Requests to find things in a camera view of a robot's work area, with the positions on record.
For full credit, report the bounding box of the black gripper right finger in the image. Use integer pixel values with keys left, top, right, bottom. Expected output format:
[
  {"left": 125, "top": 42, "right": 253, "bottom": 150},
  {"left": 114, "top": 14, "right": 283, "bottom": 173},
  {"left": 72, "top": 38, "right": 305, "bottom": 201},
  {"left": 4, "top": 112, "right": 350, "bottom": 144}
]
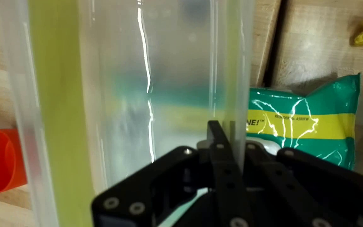
[{"left": 235, "top": 140, "right": 363, "bottom": 227}]

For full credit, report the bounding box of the translucent yellow plastic bowl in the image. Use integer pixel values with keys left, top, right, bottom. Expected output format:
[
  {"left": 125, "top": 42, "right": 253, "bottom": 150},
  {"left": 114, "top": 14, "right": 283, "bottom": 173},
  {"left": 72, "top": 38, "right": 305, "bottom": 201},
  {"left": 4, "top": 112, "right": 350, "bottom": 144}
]
[{"left": 0, "top": 0, "right": 256, "bottom": 227}]

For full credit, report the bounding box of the green wipes packet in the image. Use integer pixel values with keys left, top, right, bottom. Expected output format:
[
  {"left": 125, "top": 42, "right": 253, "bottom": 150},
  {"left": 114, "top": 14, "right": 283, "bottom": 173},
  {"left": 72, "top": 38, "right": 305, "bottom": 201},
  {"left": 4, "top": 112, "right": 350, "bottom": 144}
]
[{"left": 246, "top": 72, "right": 362, "bottom": 172}]

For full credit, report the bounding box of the red measuring cup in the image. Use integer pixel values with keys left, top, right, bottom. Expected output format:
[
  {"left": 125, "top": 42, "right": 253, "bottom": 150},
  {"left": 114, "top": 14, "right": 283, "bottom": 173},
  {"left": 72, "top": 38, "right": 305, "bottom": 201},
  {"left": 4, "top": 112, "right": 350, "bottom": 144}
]
[{"left": 0, "top": 127, "right": 29, "bottom": 194}]

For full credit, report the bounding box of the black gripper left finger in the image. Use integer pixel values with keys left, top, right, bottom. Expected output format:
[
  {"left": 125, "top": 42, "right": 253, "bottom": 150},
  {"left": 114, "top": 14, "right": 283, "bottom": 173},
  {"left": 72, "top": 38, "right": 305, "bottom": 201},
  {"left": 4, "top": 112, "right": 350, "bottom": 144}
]
[{"left": 89, "top": 120, "right": 238, "bottom": 227}]

